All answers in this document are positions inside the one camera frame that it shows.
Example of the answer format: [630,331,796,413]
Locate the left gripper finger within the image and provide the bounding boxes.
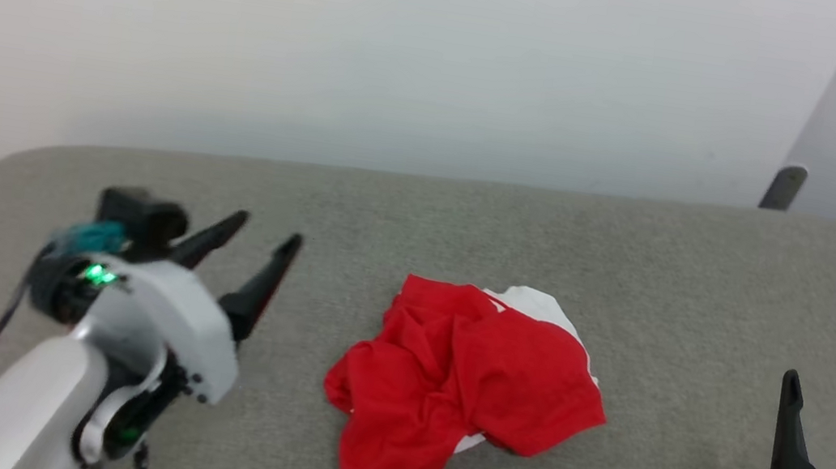
[167,201,252,278]
[213,224,305,349]

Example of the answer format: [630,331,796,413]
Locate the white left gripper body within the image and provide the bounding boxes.
[15,240,255,411]

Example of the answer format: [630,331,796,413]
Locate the red and white garment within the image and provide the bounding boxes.
[311,261,624,469]

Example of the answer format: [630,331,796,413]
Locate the grey fabric sofa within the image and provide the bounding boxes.
[0,102,836,469]

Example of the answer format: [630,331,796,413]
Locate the teal cable wrap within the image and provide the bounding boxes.
[47,214,130,265]

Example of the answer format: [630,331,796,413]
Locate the dark grey rounded post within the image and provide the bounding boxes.
[757,160,810,215]

